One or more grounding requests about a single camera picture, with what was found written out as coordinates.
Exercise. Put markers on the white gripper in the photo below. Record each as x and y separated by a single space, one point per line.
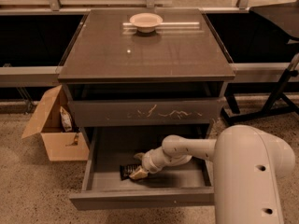
148 161

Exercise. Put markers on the black rxbar chocolate wrapper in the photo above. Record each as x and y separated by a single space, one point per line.
126 170

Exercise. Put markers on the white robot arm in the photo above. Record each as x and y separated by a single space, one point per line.
247 163

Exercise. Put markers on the open grey middle drawer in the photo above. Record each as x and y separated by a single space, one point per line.
113 147

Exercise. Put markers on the scratched grey top drawer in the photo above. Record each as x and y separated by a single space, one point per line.
145 112

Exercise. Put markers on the grey drawer cabinet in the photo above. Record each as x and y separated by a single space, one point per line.
112 60

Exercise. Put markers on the open cardboard box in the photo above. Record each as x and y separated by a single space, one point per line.
47 122

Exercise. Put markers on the snack bag in box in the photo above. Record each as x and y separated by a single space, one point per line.
66 119

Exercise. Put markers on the white ceramic bowl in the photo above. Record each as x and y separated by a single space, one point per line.
146 22

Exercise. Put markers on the metal window rail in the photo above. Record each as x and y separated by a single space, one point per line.
47 76

